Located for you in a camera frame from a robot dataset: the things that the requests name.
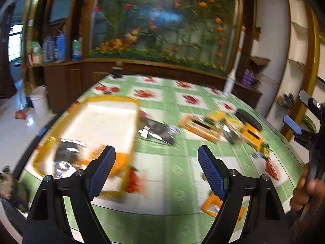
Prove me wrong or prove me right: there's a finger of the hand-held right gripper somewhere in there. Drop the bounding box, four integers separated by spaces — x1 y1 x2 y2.
283 115 315 146
299 90 325 117

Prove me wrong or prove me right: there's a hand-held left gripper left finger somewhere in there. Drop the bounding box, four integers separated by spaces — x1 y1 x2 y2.
22 145 116 244

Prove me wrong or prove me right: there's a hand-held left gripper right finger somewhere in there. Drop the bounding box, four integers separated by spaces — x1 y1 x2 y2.
197 145 296 244

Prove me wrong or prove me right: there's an orange snack packet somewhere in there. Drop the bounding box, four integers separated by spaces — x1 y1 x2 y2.
240 123 264 150
179 114 221 143
201 192 247 230
84 145 132 181

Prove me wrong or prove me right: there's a yellow tray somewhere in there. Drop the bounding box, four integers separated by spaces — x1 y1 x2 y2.
32 96 141 201

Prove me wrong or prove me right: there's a silver foil snack packet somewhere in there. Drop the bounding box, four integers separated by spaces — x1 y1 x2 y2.
52 138 88 178
138 118 181 146

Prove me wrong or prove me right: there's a person's right hand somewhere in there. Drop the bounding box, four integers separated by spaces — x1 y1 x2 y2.
289 165 325 213

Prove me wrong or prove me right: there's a small colourful snack packet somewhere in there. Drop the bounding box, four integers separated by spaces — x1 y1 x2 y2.
251 144 272 160

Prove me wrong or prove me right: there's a green fruit-print tablecloth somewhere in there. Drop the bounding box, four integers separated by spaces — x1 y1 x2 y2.
19 75 306 244

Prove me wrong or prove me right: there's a black case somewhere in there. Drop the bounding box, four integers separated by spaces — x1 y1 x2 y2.
235 109 263 131

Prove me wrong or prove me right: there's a green yellow snack packet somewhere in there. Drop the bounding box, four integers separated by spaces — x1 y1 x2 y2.
203 112 228 126

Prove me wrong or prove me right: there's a purple packet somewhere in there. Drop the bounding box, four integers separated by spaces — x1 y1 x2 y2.
241 69 255 87

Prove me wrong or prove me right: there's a white tube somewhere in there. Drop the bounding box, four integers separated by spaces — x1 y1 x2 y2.
223 27 247 93

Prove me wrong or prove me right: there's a white plastic bucket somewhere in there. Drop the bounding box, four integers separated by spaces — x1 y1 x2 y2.
30 85 50 117

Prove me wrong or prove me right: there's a grey crumpled object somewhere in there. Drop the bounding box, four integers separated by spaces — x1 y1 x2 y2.
0 166 29 212

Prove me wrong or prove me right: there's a brown wooden cabinet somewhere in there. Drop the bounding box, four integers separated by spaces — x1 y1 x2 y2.
22 0 262 115

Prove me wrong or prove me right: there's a black jar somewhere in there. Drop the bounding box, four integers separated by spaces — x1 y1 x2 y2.
111 62 124 79

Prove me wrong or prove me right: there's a blue white plastic bag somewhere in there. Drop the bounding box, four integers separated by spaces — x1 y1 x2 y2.
71 39 84 61

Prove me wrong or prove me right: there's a green white packet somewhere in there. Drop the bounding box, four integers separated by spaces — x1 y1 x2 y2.
30 41 43 55

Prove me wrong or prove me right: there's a window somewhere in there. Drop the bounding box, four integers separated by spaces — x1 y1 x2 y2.
8 24 24 61

